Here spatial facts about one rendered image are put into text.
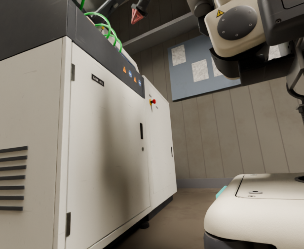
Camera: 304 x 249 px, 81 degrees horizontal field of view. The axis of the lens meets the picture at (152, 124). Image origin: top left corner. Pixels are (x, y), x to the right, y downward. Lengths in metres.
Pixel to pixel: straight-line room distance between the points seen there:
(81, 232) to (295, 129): 2.28
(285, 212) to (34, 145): 0.64
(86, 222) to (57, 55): 0.56
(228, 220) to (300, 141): 2.19
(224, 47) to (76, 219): 0.67
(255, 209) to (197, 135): 2.23
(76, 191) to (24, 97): 0.37
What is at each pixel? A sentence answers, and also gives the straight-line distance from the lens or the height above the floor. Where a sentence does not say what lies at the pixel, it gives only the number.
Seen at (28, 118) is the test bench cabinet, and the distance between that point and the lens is 0.72.
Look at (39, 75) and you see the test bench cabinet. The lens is 0.74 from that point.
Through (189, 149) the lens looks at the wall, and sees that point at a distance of 2.55.
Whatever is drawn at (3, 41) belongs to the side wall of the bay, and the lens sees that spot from 1.01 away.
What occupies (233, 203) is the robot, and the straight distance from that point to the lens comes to 0.35.
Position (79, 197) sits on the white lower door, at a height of 0.26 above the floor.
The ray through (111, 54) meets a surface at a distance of 0.96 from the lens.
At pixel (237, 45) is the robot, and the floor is 0.65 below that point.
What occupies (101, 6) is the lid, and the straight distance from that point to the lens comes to 1.79.
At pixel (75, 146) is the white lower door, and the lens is 0.62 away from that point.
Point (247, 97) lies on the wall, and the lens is 2.54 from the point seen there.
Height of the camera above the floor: 0.35
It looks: 12 degrees up
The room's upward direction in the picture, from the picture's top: 4 degrees counter-clockwise
